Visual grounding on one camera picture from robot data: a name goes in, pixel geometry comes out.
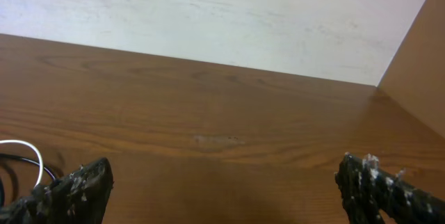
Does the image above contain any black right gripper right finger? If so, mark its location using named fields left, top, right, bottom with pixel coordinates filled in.
left=334, top=152, right=444, bottom=224

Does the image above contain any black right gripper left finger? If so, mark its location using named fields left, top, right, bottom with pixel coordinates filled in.
left=1, top=158, right=114, bottom=224

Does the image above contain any black cable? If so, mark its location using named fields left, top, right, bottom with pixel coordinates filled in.
left=0, top=152, right=57, bottom=207

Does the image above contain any white cable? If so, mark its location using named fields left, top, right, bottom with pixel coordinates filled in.
left=0, top=139, right=45, bottom=187

